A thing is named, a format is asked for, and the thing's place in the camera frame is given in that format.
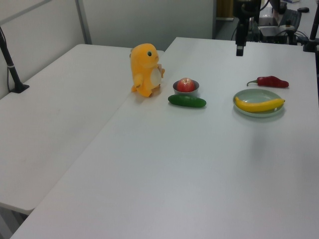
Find dark Franka gripper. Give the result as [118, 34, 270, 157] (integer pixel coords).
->
[233, 0, 262, 57]

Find red chili pepper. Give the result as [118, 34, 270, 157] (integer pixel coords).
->
[246, 76, 290, 89]

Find pale green plastic plate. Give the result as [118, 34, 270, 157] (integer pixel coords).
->
[232, 88, 285, 118]

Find wooden brown door panel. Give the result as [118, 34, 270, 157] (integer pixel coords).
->
[216, 0, 236, 19]

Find black electronics box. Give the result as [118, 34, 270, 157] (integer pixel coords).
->
[259, 25, 292, 44]

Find yellow banana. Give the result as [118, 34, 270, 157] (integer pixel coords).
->
[235, 96, 286, 113]

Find red apple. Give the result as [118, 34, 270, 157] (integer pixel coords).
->
[176, 77, 196, 93]

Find grey small bowl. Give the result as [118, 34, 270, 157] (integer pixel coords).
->
[172, 79, 200, 98]

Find green cucumber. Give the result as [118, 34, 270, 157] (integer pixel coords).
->
[167, 95, 207, 109]

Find orange dinosaur plush toy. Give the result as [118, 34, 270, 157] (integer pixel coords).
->
[130, 43, 166, 98]

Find black camera stand pole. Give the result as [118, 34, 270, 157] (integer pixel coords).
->
[0, 26, 30, 93]
[303, 14, 319, 53]

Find grey metal partition post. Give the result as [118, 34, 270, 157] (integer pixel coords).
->
[74, 0, 92, 45]

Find thin black cable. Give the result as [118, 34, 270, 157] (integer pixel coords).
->
[0, 26, 12, 92]

